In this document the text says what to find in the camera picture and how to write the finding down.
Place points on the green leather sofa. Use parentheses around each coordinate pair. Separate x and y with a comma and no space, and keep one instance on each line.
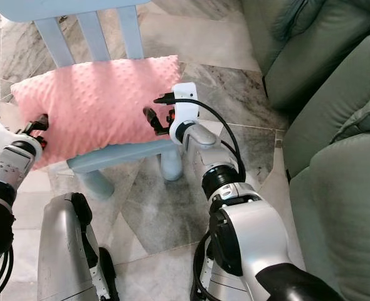
(335,125)

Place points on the silver right robot leg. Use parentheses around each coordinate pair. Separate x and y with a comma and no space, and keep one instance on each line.
(210,282)

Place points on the silver robot leg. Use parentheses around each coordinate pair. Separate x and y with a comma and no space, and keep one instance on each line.
(210,282)
(63,244)

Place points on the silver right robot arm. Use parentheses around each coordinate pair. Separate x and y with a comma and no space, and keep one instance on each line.
(254,232)

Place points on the pink dotted pillow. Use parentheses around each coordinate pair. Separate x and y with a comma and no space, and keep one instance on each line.
(103,103)

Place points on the silver left robot leg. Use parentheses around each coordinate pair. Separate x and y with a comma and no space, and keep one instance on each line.
(63,244)

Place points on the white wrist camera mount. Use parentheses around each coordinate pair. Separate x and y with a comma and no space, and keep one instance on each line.
(0,133)
(186,113)

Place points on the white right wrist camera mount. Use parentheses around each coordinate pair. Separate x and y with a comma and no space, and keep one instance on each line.
(186,113)

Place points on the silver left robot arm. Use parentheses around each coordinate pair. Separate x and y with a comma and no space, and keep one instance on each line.
(0,182)

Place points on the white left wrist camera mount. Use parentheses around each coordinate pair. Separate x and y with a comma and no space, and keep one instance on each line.
(0,133)

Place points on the light blue wooden chair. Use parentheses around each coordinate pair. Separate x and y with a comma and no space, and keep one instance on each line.
(122,157)

